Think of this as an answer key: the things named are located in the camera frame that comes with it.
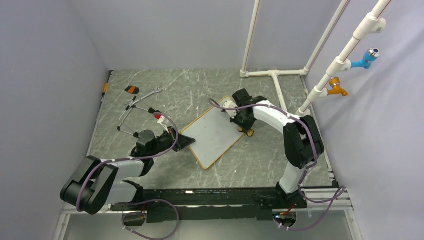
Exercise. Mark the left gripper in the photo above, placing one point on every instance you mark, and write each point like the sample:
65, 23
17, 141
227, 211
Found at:
183, 142

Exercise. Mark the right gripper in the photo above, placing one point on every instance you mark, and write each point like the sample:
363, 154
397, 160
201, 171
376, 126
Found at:
246, 127

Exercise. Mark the yellow whiteboard eraser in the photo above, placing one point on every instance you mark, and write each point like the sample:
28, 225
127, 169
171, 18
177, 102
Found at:
249, 132

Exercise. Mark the yellow framed whiteboard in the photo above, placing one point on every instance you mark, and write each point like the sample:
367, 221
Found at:
214, 135

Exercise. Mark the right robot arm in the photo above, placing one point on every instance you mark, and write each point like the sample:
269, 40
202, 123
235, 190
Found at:
301, 138

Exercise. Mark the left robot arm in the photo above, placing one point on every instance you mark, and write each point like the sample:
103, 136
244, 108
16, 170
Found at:
99, 182

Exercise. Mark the silver wrench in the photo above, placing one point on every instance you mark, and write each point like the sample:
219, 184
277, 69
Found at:
147, 95

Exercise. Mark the orange black small object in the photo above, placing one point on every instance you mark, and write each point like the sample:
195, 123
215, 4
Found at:
132, 89

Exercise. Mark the orange faucet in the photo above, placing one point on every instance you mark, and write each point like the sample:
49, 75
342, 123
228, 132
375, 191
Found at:
336, 89

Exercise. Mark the blue faucet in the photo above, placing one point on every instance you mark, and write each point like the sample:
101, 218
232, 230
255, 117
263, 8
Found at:
369, 57

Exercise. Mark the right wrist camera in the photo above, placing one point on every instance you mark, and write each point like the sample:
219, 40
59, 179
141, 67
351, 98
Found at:
229, 107

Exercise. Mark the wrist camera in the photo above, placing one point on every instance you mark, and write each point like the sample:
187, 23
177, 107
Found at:
229, 107
162, 121

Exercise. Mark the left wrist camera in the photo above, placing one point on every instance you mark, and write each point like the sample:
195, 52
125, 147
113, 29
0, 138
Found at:
162, 121

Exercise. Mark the wire whiteboard stand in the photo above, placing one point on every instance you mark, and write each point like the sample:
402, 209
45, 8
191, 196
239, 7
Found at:
128, 121

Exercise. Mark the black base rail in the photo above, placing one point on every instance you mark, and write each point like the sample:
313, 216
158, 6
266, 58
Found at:
212, 204

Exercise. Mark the yellow black tool at wall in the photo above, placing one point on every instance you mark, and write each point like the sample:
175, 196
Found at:
104, 90

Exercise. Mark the aluminium frame rail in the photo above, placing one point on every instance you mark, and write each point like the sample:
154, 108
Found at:
318, 194

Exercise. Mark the white PVC pipe frame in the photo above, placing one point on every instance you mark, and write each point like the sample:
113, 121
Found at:
372, 23

